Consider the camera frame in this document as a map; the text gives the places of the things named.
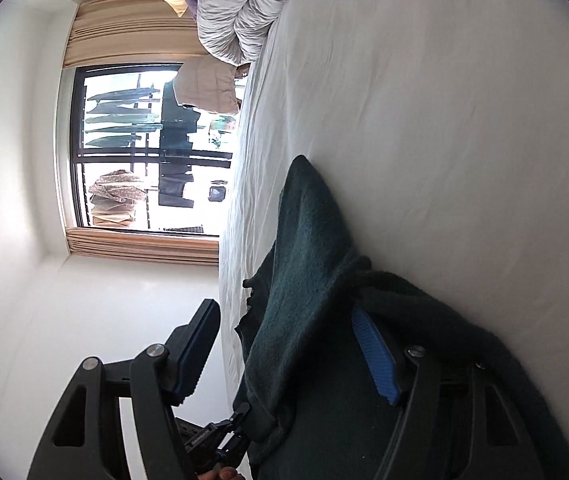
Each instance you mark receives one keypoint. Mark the beige padded jacket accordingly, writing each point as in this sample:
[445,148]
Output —
[204,85]

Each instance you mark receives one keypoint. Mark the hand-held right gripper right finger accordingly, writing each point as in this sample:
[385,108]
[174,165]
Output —
[377,360]

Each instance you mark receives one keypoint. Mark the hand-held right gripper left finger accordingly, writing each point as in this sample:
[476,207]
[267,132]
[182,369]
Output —
[195,355]

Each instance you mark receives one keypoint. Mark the floral hanging cloth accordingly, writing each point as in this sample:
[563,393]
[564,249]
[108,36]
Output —
[114,186]

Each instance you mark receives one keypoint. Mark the person's left hand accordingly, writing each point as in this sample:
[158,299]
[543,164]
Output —
[222,474]

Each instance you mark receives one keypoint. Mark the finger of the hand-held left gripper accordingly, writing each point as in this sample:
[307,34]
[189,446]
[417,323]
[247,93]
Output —
[232,447]
[237,416]

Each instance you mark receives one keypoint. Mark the black hanging trousers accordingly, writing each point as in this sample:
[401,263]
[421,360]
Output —
[179,120]

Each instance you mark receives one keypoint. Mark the dark hanging shorts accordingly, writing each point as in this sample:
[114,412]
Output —
[177,191]

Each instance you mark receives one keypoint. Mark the bed with white sheet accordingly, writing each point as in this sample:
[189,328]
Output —
[439,110]

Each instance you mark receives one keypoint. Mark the beige curtain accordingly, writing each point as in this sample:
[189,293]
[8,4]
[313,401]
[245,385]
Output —
[124,30]
[139,245]

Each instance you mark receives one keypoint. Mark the grey white quilt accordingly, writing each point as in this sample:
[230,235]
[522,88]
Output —
[234,15]

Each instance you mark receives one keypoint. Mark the black framed window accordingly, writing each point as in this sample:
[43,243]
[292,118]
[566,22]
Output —
[114,155]

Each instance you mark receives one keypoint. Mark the row of dark hanging garments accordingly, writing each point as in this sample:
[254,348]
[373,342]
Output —
[119,119]

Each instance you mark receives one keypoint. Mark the dark green fleece garment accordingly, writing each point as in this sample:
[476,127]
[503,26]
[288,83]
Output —
[309,260]

